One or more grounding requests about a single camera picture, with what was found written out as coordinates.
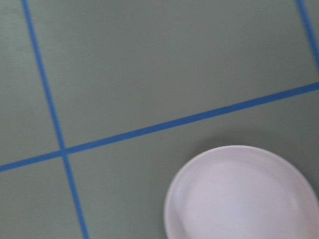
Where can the pink plate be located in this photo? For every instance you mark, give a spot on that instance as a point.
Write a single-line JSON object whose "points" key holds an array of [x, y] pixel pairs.
{"points": [[240, 192]]}

